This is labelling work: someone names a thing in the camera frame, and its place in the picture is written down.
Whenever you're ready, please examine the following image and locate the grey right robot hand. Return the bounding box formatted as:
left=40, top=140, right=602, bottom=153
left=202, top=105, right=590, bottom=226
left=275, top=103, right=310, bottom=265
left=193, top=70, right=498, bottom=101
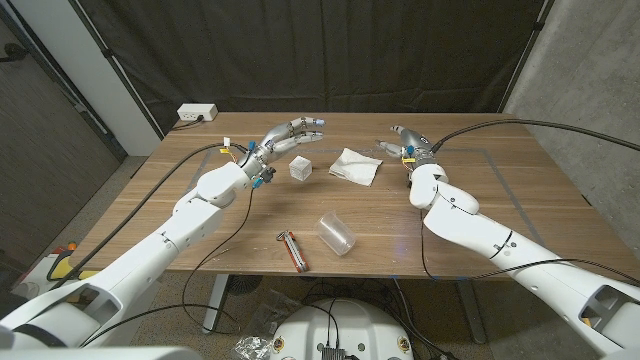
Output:
left=375, top=124, right=439, bottom=169

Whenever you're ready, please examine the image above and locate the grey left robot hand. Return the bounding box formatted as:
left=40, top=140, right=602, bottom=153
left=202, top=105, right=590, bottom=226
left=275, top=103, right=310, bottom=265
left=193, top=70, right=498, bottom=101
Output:
left=238, top=116, right=326, bottom=180

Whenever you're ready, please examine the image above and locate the white tissue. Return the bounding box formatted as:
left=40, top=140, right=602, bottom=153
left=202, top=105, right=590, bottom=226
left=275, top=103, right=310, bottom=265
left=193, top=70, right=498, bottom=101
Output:
left=328, top=147, right=384, bottom=188

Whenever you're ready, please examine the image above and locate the clear plastic measuring cup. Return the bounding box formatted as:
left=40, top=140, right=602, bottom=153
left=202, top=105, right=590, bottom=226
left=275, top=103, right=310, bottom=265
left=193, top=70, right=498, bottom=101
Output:
left=314, top=210, right=358, bottom=257

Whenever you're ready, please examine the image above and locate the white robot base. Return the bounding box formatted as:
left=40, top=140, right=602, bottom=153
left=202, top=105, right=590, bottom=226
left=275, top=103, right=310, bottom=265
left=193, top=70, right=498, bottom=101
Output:
left=269, top=298, right=415, bottom=360

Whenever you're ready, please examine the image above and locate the white lattice block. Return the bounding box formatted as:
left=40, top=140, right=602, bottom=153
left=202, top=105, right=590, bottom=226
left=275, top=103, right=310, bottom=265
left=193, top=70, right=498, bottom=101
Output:
left=288, top=155, right=314, bottom=182

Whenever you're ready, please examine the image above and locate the orange grey toy knife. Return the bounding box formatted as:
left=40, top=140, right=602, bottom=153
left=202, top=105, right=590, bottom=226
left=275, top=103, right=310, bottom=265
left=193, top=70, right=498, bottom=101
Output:
left=275, top=229, right=311, bottom=273

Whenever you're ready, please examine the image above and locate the white power strip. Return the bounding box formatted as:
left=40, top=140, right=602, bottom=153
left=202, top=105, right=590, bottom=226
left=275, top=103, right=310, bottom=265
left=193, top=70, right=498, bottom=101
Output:
left=176, top=103, right=219, bottom=123

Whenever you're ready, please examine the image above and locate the black backdrop curtain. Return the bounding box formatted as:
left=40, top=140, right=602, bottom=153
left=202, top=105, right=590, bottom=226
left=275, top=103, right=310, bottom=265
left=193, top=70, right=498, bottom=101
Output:
left=69, top=0, right=556, bottom=136

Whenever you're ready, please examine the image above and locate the black round floor fan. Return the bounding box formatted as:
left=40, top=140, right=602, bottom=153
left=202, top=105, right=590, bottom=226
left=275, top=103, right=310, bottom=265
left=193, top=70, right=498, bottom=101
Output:
left=225, top=274, right=264, bottom=297

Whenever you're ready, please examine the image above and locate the clear plastic bag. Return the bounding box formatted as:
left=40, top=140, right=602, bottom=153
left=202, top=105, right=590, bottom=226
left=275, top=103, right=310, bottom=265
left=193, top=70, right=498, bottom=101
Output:
left=247, top=289, right=304, bottom=337

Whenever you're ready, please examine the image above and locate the black backdrop pole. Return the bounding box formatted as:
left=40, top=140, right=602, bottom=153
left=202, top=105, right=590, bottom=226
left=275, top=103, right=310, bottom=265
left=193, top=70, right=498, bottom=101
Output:
left=68, top=0, right=166, bottom=141
left=498, top=0, right=556, bottom=114

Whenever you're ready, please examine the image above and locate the grey table leg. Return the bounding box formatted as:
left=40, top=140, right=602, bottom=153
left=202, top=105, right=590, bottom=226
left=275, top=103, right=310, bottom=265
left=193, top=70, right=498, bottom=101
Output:
left=455, top=279, right=487, bottom=346

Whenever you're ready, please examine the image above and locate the white table leg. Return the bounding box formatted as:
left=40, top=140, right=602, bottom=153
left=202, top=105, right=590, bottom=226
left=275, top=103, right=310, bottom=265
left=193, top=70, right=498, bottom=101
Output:
left=201, top=273, right=230, bottom=335

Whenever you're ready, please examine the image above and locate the crumpled silver foil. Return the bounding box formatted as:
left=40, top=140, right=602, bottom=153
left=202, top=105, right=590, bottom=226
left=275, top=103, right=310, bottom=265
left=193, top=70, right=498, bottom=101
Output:
left=234, top=335, right=274, bottom=360

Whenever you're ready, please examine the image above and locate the yellow black floor object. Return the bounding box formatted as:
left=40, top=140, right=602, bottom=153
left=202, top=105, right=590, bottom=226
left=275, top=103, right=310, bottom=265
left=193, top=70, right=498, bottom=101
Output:
left=47, top=249, right=101, bottom=282

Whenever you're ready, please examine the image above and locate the white robot chest cover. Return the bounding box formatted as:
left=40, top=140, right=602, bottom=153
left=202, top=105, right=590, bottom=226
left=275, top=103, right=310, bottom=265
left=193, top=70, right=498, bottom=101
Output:
left=0, top=344, right=204, bottom=360

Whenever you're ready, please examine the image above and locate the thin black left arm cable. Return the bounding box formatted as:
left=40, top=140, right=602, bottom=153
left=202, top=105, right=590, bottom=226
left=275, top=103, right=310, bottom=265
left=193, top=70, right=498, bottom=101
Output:
left=79, top=187, right=256, bottom=347

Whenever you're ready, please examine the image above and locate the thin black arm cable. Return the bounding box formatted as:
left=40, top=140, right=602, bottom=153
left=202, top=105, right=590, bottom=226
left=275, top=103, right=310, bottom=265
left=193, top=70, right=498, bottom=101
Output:
left=419, top=208, right=640, bottom=289
left=79, top=187, right=256, bottom=347

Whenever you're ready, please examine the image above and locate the black power strip cord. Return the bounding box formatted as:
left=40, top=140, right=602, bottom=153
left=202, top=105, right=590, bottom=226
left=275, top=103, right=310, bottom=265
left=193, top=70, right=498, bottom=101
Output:
left=172, top=115, right=205, bottom=132

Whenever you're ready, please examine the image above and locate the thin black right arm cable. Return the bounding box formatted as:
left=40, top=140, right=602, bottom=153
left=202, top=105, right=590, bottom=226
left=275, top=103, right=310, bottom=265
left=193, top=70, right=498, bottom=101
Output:
left=419, top=208, right=640, bottom=289

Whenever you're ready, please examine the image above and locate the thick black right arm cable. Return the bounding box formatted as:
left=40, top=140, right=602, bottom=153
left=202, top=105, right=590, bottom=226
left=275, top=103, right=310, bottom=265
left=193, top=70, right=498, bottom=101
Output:
left=430, top=118, right=640, bottom=153

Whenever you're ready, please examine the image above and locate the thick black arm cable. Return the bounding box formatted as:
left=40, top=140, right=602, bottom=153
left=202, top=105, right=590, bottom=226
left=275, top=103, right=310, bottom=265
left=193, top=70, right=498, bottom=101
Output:
left=430, top=118, right=640, bottom=153
left=47, top=142, right=250, bottom=291

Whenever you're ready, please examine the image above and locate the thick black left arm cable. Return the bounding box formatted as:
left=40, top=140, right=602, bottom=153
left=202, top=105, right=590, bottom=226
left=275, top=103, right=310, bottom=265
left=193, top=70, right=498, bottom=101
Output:
left=47, top=142, right=250, bottom=291

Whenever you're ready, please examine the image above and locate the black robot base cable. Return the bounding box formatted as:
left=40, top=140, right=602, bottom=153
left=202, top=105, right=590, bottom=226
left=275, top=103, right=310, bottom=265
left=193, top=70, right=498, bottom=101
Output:
left=304, top=298, right=342, bottom=349

